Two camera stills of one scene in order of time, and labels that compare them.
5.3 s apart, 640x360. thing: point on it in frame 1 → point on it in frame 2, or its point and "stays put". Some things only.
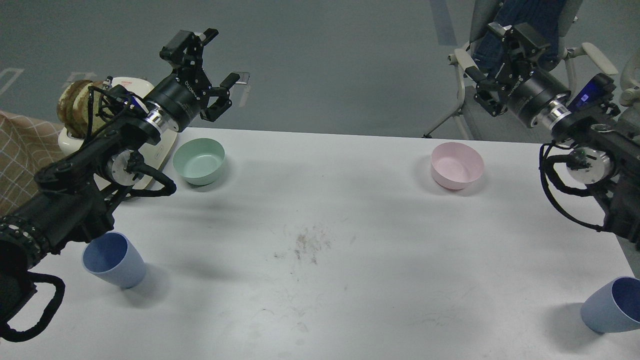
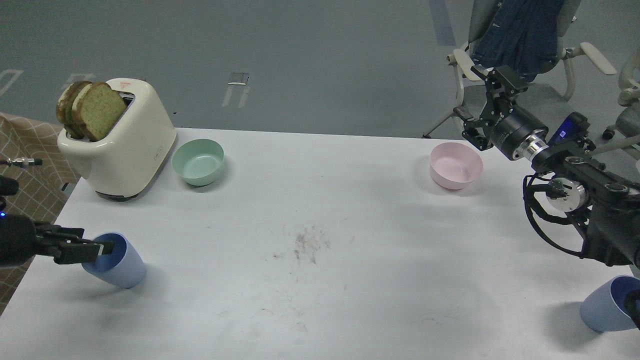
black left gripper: [189, 89] → [48, 237]
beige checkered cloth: [26, 143] stays put
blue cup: [112, 256] stays put
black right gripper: [529, 88] → [518, 134]
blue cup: [614, 308] stays put
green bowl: [199, 160] stays put
